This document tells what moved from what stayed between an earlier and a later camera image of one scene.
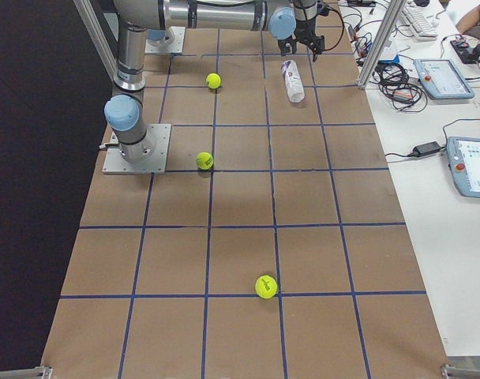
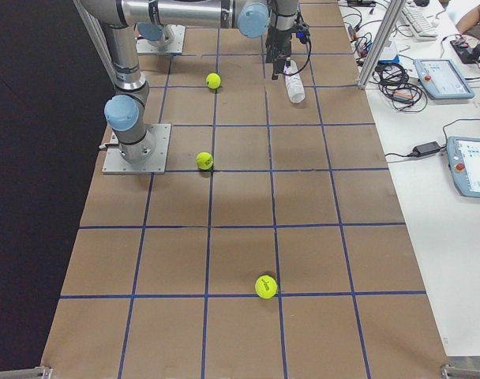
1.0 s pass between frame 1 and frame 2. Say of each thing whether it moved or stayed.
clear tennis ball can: stayed
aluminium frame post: stayed
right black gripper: moved
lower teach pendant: stayed
